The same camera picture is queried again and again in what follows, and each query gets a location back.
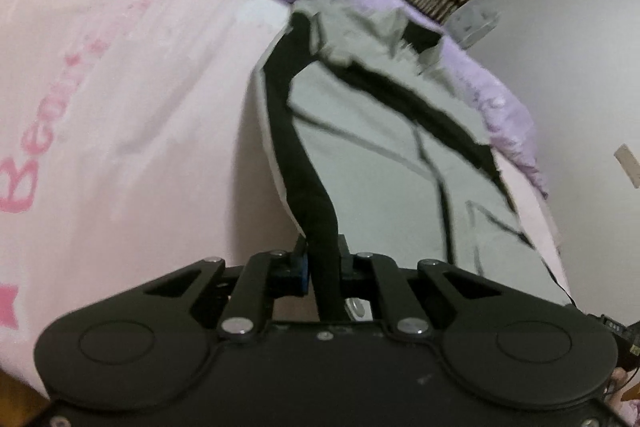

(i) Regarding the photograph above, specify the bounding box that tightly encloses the grey and black garment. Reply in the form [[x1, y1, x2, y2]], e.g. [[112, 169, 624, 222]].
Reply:
[[254, 0, 570, 317]]

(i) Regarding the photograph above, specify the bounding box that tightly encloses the pink printed bed sheet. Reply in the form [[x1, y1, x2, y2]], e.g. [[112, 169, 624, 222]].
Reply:
[[0, 0, 574, 400]]

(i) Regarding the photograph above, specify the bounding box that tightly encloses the covered standing fan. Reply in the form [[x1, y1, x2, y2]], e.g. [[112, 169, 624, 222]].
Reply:
[[444, 0, 500, 50]]

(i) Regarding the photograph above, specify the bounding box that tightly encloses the beige wall socket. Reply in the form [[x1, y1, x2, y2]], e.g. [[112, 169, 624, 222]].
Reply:
[[614, 144, 640, 188]]

